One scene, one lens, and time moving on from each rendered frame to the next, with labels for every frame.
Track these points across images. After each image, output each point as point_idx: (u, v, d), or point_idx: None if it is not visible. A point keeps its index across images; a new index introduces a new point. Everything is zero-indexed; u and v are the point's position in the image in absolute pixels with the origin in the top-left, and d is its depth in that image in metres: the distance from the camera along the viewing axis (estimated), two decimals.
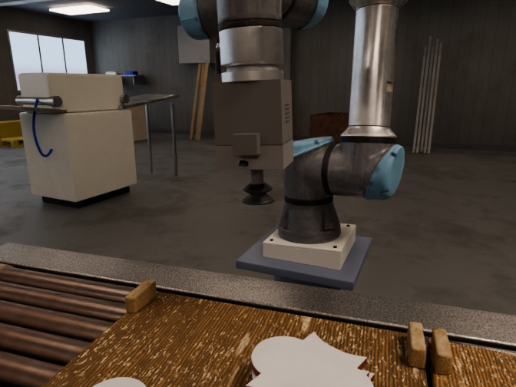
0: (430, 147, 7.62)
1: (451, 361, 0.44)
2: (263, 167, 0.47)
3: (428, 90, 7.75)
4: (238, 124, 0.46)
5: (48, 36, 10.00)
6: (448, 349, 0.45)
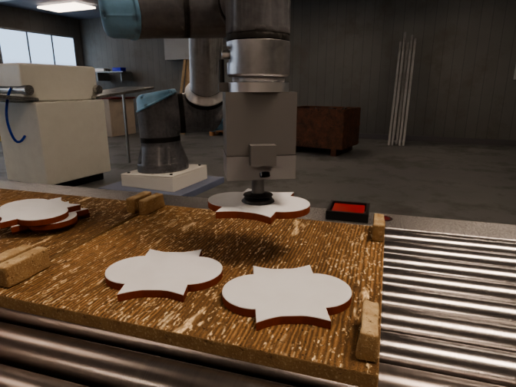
0: (405, 140, 7.85)
1: (146, 204, 0.67)
2: (276, 176, 0.48)
3: (403, 85, 7.98)
4: (252, 135, 0.46)
5: (38, 33, 10.23)
6: (148, 199, 0.68)
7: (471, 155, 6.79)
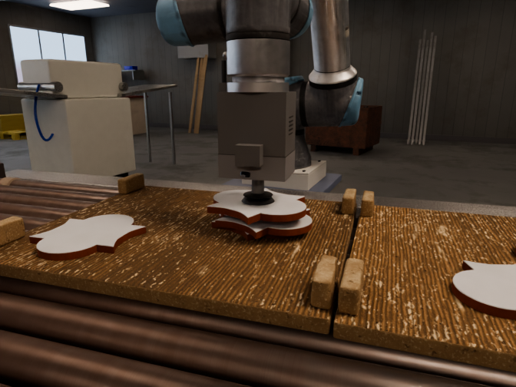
0: (425, 139, 7.74)
1: (372, 204, 0.57)
2: (265, 177, 0.47)
3: (423, 84, 7.87)
4: (242, 134, 0.46)
5: (49, 31, 10.12)
6: (371, 197, 0.58)
7: (496, 154, 6.68)
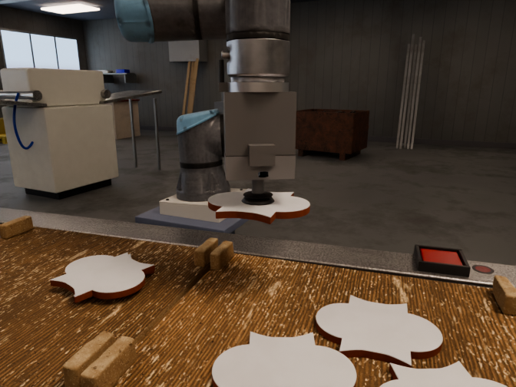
0: (413, 143, 7.76)
1: (219, 258, 0.59)
2: (275, 176, 0.48)
3: (411, 87, 7.89)
4: (251, 135, 0.46)
5: (41, 34, 10.14)
6: (220, 251, 0.60)
7: None
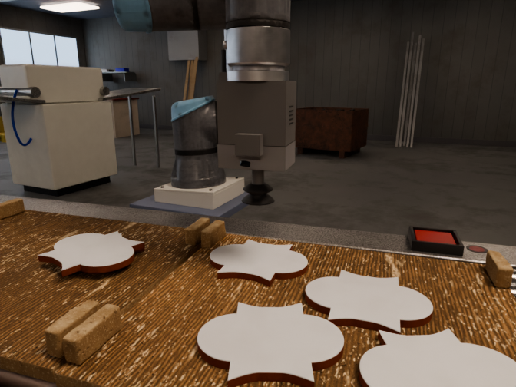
0: (412, 141, 7.75)
1: (210, 236, 0.58)
2: (265, 167, 0.47)
3: (411, 86, 7.89)
4: (242, 124, 0.46)
5: (40, 33, 10.14)
6: (211, 229, 0.59)
7: None
